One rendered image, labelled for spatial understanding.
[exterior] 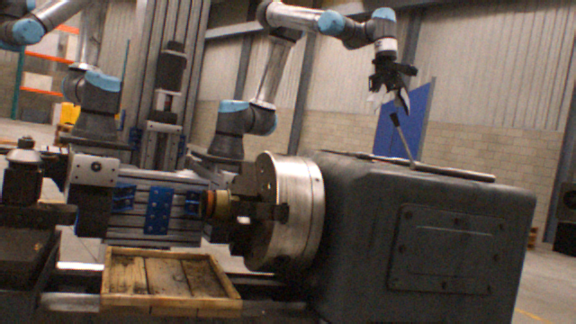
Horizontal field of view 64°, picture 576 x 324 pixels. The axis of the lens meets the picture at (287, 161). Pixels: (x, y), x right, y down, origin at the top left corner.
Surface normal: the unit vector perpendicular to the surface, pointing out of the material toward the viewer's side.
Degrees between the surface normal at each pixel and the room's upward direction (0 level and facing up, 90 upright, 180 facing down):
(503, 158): 90
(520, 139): 90
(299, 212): 78
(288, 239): 103
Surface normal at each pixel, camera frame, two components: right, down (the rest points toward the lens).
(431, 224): 0.33, 0.11
